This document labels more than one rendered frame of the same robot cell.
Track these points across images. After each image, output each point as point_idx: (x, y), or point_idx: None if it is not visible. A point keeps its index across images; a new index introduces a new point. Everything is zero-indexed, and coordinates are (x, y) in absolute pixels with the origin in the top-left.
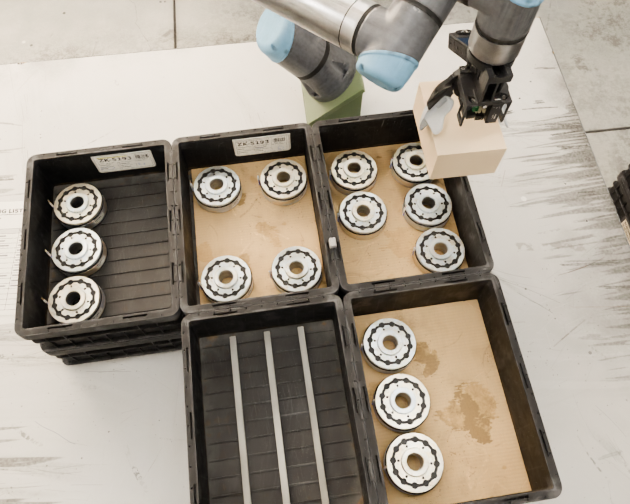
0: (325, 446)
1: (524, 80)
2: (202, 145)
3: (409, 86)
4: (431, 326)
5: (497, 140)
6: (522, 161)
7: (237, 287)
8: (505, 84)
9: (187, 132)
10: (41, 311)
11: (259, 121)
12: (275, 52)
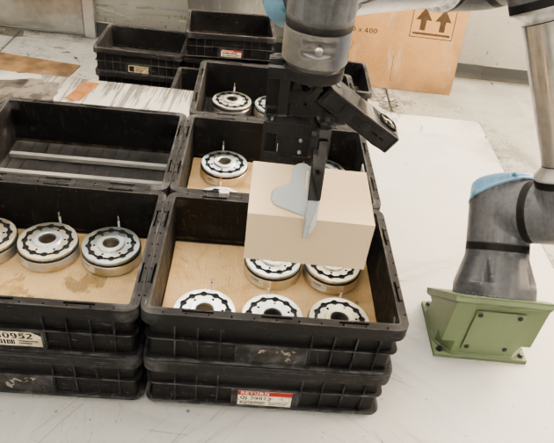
0: None
1: None
2: (359, 150)
3: (523, 434)
4: (118, 296)
5: (262, 208)
6: None
7: (212, 166)
8: (292, 123)
9: (419, 215)
10: (228, 90)
11: (439, 266)
12: (471, 186)
